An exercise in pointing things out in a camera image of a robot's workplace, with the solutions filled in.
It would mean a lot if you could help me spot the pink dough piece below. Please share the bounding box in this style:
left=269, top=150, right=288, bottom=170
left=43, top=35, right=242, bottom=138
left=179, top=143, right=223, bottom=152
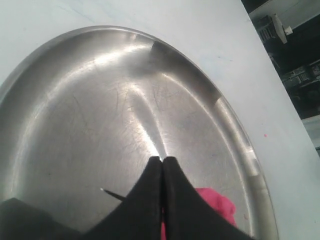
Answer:
left=160, top=184, right=237, bottom=240

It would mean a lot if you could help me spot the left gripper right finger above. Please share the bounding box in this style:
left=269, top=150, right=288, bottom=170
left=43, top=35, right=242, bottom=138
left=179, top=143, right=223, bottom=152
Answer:
left=161, top=157, right=251, bottom=240

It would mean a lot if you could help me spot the round steel plate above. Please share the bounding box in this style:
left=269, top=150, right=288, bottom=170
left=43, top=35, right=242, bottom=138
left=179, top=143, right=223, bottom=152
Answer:
left=0, top=26, right=279, bottom=240

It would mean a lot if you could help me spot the black knife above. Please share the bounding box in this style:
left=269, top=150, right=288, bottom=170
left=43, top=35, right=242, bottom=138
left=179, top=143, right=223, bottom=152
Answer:
left=100, top=188, right=126, bottom=201

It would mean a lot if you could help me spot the dark equipment beyond table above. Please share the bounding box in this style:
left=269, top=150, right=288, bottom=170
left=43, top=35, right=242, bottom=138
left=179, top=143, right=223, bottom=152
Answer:
left=242, top=0, right=320, bottom=151

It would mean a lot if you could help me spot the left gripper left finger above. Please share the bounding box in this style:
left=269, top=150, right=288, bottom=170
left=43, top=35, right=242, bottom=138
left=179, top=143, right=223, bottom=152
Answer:
left=0, top=156, right=163, bottom=240

